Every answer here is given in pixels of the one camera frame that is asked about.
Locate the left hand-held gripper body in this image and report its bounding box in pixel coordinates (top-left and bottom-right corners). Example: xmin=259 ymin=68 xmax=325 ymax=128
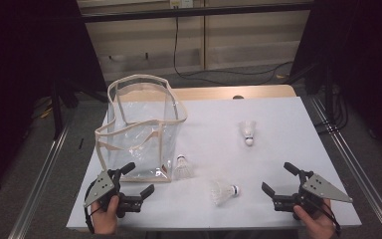
xmin=83 ymin=168 xmax=144 ymax=219

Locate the black metal stand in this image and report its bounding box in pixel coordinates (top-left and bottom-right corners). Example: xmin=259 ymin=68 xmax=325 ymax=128
xmin=287 ymin=61 xmax=336 ymax=116
xmin=48 ymin=78 xmax=108 ymax=140

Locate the black wall socket cable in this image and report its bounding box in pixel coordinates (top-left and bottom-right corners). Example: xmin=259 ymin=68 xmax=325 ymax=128
xmin=173 ymin=16 xmax=294 ymax=87

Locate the person's left hand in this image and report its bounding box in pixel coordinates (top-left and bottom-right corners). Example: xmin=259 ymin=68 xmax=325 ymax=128
xmin=90 ymin=194 xmax=120 ymax=236

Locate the white wall socket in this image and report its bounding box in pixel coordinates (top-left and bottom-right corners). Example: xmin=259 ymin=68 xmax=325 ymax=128
xmin=169 ymin=0 xmax=194 ymax=9

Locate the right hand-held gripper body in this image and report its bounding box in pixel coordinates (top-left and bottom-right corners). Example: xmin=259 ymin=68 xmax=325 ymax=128
xmin=273 ymin=168 xmax=354 ymax=221

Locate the transparent bag with beige trim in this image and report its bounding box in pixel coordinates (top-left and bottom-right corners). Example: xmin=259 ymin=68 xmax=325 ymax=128
xmin=94 ymin=74 xmax=189 ymax=183

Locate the black floor cable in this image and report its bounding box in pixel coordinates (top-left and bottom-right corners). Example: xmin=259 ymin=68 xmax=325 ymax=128
xmin=313 ymin=84 xmax=350 ymax=134

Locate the person's right hand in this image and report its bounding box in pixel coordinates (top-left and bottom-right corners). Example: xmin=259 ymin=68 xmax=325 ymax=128
xmin=292 ymin=198 xmax=341 ymax=239

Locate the left hand-held gripper black cable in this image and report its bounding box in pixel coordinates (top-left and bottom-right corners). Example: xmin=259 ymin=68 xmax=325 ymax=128
xmin=84 ymin=180 xmax=97 ymax=234

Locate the right hand-held gripper black cable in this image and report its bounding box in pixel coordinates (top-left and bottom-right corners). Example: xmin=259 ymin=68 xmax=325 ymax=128
xmin=307 ymin=197 xmax=342 ymax=237

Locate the white table cover sheet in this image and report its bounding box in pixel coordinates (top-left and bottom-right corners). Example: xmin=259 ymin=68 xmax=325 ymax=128
xmin=66 ymin=97 xmax=362 ymax=231

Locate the hand-held gripper black cable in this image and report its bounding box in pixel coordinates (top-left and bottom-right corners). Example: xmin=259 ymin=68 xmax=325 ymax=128
xmin=307 ymin=197 xmax=342 ymax=237
xmin=84 ymin=180 xmax=97 ymax=234

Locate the long wall counter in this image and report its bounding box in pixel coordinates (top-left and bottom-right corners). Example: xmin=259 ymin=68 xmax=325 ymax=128
xmin=79 ymin=2 xmax=314 ymax=24

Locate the white shuttlecock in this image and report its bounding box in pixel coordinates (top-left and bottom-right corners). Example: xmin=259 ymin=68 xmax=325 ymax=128
xmin=238 ymin=119 xmax=258 ymax=147
xmin=171 ymin=153 xmax=195 ymax=181
xmin=209 ymin=179 xmax=242 ymax=207

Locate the black curtain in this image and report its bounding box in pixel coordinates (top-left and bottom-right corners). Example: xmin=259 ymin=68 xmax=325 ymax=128
xmin=289 ymin=0 xmax=382 ymax=163
xmin=0 ymin=0 xmax=108 ymax=200

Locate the aluminium floor rail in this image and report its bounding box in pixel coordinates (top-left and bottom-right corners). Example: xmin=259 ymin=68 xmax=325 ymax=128
xmin=309 ymin=96 xmax=382 ymax=239
xmin=8 ymin=120 xmax=72 ymax=239

